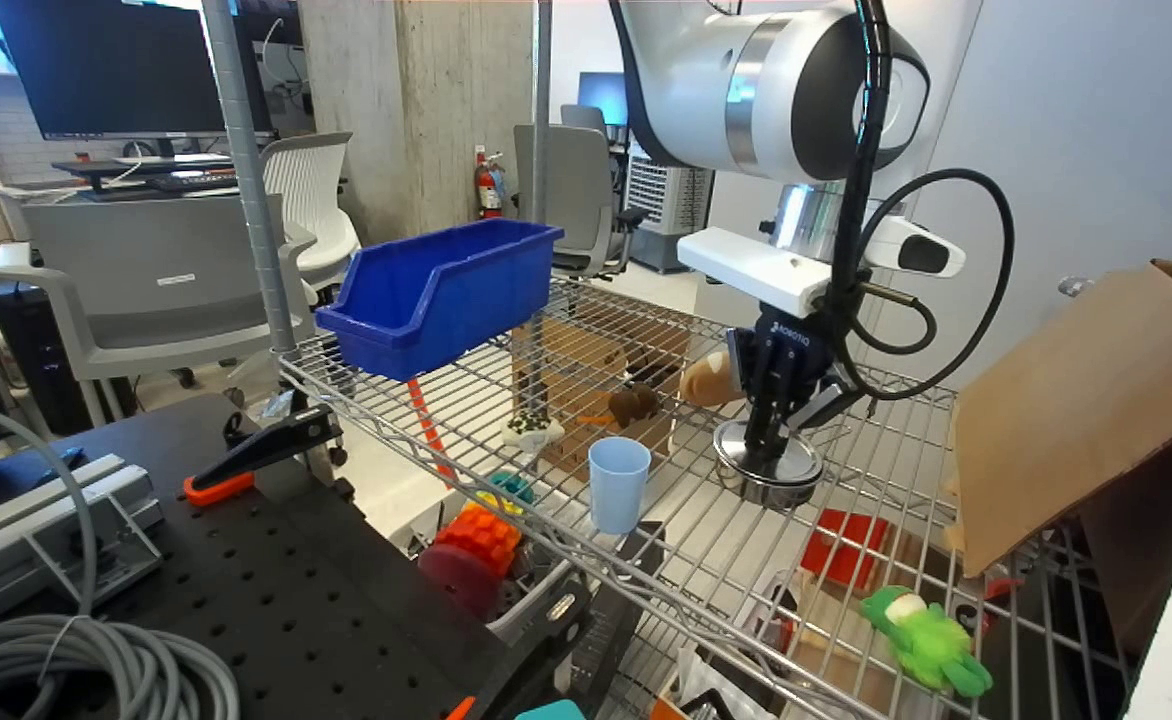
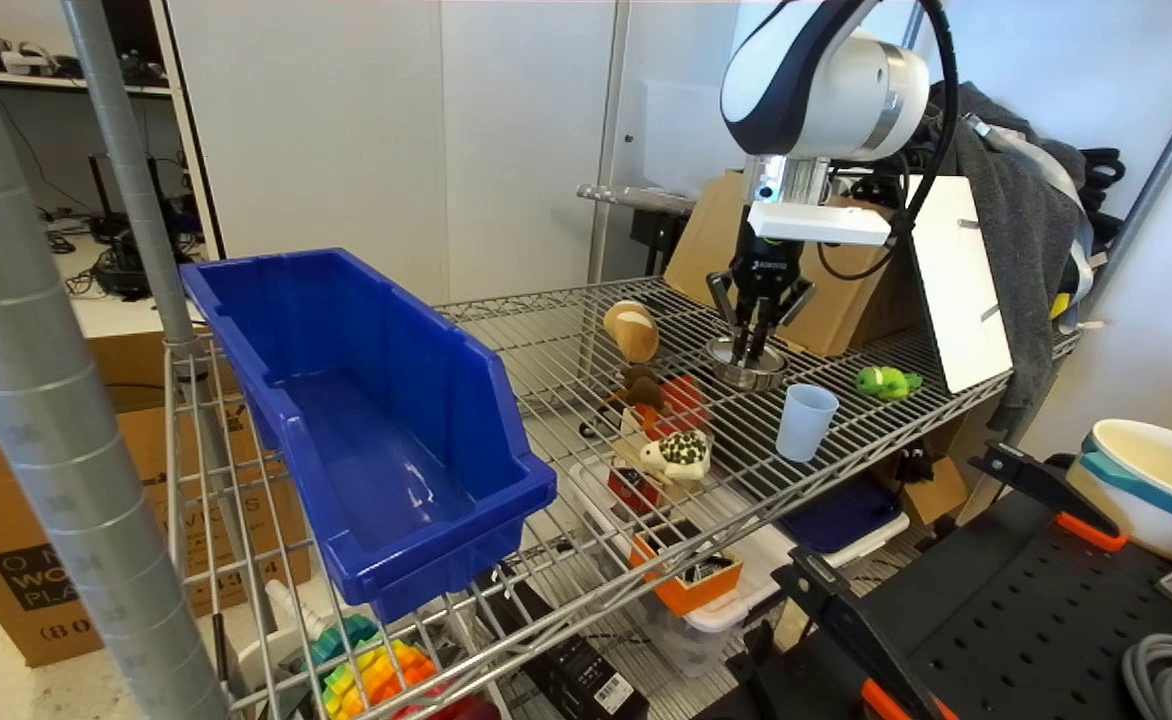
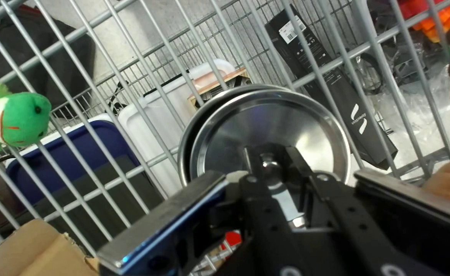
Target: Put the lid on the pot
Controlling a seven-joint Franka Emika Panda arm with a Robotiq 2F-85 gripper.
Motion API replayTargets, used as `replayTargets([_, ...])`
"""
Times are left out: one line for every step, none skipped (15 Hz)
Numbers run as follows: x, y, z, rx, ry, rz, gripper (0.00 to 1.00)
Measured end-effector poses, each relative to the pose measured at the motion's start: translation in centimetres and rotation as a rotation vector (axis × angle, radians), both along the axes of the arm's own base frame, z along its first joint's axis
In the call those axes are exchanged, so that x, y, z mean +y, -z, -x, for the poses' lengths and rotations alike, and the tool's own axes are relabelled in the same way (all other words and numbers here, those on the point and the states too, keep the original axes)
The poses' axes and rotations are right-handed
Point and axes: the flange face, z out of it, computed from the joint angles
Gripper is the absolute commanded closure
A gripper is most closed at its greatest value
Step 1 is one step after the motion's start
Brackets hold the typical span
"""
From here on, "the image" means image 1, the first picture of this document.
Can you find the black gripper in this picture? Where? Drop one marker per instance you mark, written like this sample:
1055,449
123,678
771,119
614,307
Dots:
788,346

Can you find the small steel pot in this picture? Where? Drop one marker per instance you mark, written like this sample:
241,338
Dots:
797,481

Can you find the toy bread loaf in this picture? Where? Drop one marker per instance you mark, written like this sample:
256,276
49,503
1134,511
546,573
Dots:
705,381

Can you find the small brown round toy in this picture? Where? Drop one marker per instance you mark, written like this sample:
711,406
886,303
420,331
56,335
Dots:
632,406

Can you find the red square toy piece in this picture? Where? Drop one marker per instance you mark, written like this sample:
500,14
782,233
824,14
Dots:
844,550

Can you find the light blue plastic cup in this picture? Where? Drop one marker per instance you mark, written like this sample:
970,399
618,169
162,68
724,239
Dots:
618,481

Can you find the brown wooden board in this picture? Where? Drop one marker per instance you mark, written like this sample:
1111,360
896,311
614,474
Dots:
587,360

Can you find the white floor appliance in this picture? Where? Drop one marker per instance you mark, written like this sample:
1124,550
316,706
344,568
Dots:
667,205

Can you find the green frog toy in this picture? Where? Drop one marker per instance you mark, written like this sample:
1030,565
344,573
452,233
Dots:
931,640

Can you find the teal toy piece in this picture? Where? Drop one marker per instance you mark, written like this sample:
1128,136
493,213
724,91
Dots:
508,485

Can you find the brown cardboard box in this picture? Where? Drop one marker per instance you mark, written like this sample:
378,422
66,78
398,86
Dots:
1078,401

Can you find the orange studded toy block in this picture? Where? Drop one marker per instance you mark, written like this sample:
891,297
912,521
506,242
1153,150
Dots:
482,533

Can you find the grey high-back chair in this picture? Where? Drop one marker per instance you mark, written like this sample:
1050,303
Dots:
567,183

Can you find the orange plastic stick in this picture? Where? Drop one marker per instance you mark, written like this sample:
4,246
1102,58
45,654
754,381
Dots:
424,425

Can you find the maroon round toy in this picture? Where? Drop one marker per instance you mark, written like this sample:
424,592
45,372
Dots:
458,583

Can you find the blue plastic storage bin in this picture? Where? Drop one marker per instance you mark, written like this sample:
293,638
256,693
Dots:
437,284

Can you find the small lit blue monitor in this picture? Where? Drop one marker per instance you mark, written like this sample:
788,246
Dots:
601,99

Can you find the teal plastic object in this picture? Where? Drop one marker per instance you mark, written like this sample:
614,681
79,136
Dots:
553,709

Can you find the red fire extinguisher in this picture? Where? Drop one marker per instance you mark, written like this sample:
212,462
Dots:
489,186

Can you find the white office chair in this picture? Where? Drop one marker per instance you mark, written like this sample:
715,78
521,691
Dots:
310,194

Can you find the grey metal shelf pole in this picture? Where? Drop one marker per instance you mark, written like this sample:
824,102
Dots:
249,174

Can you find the grey office chair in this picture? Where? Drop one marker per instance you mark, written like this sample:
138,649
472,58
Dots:
157,283

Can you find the large black monitor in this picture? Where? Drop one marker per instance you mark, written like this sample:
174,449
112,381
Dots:
109,66

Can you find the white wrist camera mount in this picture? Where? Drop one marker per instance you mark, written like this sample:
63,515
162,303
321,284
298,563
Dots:
749,267

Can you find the aluminium extrusion rail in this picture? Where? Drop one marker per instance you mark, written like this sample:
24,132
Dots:
37,527

